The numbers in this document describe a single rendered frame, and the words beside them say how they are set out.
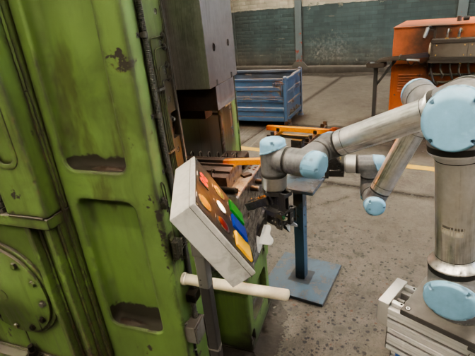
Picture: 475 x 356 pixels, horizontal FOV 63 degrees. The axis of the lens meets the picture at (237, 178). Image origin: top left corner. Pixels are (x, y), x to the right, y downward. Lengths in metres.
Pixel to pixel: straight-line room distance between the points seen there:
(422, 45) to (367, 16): 4.32
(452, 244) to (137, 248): 1.18
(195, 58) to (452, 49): 3.57
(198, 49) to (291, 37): 8.23
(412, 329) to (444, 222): 0.48
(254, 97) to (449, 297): 4.71
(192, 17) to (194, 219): 0.75
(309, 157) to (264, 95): 4.42
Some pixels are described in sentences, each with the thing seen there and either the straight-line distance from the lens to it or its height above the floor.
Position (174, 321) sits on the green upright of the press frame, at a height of 0.44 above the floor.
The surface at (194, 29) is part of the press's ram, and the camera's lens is 1.45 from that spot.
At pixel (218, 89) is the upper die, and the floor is 1.35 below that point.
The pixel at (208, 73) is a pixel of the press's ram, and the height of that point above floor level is 1.42.
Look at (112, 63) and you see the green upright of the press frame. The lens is 1.33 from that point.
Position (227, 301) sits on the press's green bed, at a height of 0.31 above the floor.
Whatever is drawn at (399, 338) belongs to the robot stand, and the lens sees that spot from 1.38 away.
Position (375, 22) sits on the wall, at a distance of 9.05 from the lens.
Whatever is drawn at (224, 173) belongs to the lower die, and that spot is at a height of 0.98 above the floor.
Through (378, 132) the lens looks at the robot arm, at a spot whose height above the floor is 1.31.
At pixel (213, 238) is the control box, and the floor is 1.09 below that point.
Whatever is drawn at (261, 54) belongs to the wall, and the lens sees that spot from 10.03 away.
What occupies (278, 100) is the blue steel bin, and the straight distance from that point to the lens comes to 5.35.
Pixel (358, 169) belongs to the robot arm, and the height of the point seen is 1.01.
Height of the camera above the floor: 1.64
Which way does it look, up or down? 24 degrees down
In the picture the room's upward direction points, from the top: 6 degrees counter-clockwise
